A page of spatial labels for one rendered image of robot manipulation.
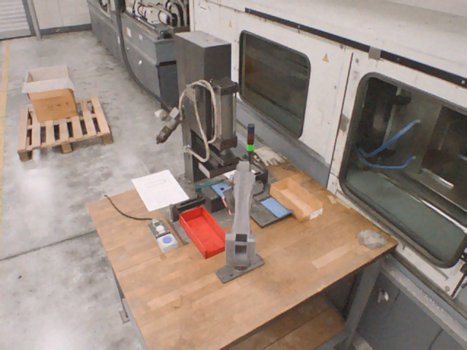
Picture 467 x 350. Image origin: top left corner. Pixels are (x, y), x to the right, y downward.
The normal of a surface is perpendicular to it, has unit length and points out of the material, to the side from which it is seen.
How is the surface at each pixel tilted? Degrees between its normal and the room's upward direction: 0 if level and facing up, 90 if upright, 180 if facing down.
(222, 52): 90
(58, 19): 90
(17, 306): 0
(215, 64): 90
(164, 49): 90
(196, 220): 0
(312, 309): 0
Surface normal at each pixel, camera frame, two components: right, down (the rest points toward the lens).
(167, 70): 0.47, 0.50
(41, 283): 0.01, -0.82
